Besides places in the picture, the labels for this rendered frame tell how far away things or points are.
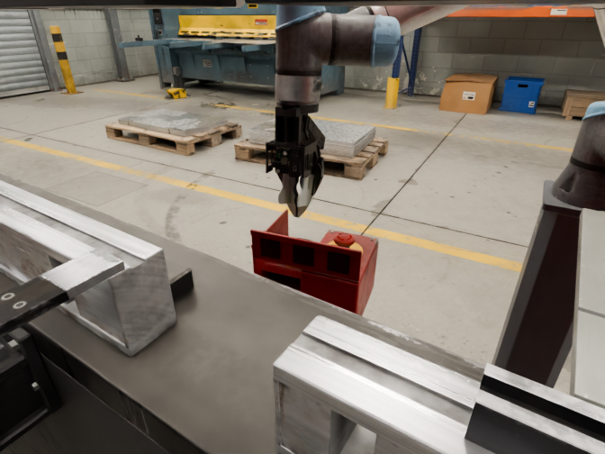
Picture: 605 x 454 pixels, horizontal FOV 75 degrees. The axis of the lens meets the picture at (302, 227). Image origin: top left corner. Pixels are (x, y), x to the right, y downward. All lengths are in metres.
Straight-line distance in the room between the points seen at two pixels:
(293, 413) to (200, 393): 0.12
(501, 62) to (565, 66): 0.80
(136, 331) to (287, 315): 0.16
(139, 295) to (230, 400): 0.13
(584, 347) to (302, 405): 0.17
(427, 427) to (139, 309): 0.28
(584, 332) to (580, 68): 6.55
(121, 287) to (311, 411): 0.21
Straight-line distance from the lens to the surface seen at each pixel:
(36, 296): 0.32
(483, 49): 6.82
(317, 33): 0.66
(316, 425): 0.29
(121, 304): 0.40
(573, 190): 1.13
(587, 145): 1.11
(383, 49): 0.68
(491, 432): 0.25
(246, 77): 6.72
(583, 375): 0.27
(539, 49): 6.78
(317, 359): 0.28
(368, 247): 0.76
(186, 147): 3.88
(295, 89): 0.66
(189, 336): 0.44
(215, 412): 0.38
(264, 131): 3.59
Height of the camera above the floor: 1.17
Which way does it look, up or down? 28 degrees down
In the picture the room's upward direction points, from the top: straight up
